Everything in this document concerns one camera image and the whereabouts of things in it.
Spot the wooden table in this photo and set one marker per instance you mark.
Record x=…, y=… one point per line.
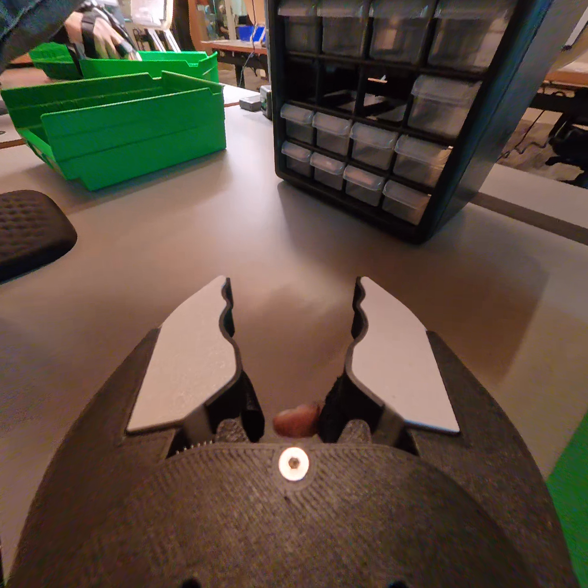
x=234, y=47

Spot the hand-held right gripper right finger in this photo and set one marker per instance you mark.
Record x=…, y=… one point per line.
x=399, y=363

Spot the metal chair frame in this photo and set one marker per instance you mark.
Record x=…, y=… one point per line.
x=158, y=39

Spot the green plastic bin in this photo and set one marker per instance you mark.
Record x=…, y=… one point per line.
x=572, y=496
x=183, y=64
x=138, y=138

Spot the black textured pad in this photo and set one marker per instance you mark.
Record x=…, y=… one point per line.
x=30, y=229

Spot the person's left forearm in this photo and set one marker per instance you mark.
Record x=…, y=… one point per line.
x=27, y=23

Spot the small grey box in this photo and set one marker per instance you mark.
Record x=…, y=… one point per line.
x=250, y=104

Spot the black drawer cabinet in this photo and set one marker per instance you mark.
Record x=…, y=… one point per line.
x=487, y=151

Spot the small grey device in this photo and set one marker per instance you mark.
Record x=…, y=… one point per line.
x=266, y=102

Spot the black office chair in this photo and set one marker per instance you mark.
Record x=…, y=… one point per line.
x=569, y=144

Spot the blue storage bins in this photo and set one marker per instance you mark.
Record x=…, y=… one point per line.
x=251, y=33

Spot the person's right hand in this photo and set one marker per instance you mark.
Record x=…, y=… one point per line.
x=296, y=420

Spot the set of clear plastic drawers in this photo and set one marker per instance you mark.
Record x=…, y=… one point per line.
x=372, y=144

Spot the person's left hand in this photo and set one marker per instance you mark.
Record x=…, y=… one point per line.
x=104, y=42

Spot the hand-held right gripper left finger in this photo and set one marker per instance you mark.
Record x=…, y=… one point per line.
x=188, y=363

